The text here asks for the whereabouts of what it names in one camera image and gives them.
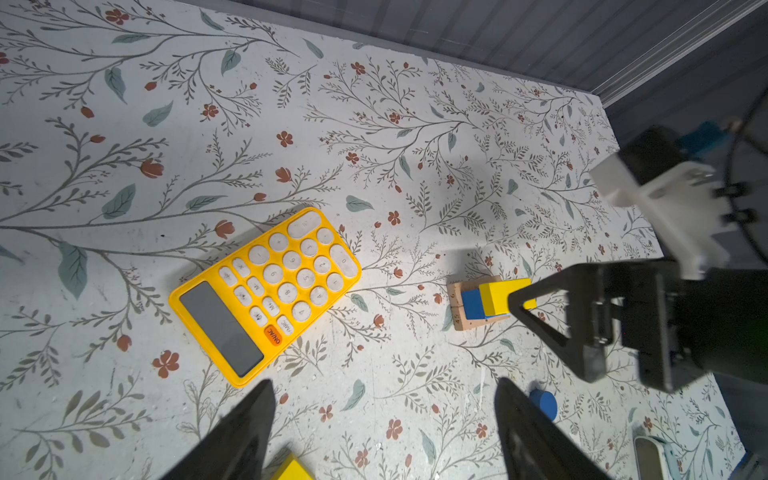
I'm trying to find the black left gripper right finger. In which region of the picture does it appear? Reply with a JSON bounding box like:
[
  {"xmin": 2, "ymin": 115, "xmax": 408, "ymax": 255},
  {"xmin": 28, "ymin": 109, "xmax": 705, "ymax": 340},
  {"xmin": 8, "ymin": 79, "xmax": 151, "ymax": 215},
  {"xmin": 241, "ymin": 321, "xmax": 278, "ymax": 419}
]
[{"xmin": 494, "ymin": 378, "xmax": 608, "ymax": 479}]

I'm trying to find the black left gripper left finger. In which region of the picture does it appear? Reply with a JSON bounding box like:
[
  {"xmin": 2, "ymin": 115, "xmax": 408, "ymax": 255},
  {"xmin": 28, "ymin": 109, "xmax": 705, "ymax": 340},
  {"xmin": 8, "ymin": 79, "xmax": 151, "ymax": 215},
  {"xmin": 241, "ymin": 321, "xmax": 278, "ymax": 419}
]
[{"xmin": 164, "ymin": 380, "xmax": 276, "ymax": 480}]

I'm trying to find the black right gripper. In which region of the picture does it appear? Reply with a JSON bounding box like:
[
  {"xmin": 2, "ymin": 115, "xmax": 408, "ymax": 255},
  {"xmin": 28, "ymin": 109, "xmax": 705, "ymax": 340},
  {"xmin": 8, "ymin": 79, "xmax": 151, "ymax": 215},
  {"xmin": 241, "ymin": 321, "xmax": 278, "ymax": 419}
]
[{"xmin": 506, "ymin": 257, "xmax": 721, "ymax": 394}]

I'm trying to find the yellow rectangular block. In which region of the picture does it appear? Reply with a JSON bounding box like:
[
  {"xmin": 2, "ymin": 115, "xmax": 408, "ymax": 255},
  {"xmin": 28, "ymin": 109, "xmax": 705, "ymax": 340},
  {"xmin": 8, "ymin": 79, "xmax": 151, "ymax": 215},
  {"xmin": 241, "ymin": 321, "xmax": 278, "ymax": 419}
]
[{"xmin": 478, "ymin": 278, "xmax": 532, "ymax": 317}]

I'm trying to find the blue cube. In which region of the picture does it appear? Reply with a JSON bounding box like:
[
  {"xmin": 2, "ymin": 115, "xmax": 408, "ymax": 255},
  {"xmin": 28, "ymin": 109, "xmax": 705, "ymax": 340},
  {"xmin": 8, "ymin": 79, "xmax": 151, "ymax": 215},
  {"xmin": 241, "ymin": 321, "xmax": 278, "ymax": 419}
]
[{"xmin": 461, "ymin": 289, "xmax": 486, "ymax": 321}]

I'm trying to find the wood block with holes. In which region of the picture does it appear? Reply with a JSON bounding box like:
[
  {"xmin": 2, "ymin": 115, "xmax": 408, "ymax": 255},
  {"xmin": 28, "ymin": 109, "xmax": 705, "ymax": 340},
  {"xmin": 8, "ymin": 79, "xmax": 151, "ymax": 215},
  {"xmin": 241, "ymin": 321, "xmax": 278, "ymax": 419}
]
[{"xmin": 447, "ymin": 276, "xmax": 512, "ymax": 331}]

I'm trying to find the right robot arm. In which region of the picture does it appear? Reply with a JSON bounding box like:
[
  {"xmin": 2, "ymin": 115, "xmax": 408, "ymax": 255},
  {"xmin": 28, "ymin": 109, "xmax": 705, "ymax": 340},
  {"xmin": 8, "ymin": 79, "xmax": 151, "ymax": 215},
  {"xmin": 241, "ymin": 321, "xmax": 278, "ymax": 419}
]
[{"xmin": 507, "ymin": 259, "xmax": 767, "ymax": 393}]

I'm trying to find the blue round cylinder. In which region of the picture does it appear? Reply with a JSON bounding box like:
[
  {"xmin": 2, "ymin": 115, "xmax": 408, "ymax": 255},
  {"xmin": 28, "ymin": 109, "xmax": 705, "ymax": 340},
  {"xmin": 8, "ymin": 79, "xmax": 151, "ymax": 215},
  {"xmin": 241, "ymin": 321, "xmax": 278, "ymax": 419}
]
[{"xmin": 529, "ymin": 389, "xmax": 559, "ymax": 421}]

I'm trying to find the small yellow cube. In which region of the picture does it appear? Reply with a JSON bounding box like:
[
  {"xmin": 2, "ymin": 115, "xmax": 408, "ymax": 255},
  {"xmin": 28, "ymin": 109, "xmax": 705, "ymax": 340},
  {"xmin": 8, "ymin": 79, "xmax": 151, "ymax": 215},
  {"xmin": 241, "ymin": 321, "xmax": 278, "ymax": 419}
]
[{"xmin": 271, "ymin": 454, "xmax": 314, "ymax": 480}]

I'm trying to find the yellow calculator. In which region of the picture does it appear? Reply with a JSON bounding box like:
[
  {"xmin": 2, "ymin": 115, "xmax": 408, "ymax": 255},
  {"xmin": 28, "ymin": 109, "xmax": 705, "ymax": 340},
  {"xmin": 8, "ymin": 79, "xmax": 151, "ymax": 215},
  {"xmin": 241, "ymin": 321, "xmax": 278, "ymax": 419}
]
[{"xmin": 169, "ymin": 207, "xmax": 362, "ymax": 388}]

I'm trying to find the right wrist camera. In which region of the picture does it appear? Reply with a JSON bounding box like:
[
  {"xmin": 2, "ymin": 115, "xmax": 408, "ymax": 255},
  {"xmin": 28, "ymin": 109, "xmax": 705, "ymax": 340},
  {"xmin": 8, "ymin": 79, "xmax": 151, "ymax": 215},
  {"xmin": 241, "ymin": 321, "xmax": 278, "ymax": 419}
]
[{"xmin": 590, "ymin": 121, "xmax": 735, "ymax": 280}]

